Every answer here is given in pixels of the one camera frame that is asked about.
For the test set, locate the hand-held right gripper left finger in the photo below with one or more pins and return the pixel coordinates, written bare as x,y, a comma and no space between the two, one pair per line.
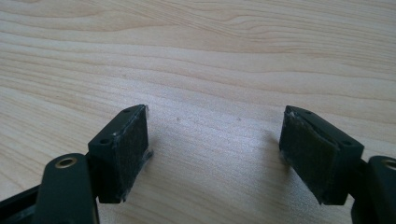
123,155

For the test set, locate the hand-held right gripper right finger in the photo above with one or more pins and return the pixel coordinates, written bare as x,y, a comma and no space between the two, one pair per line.
314,155

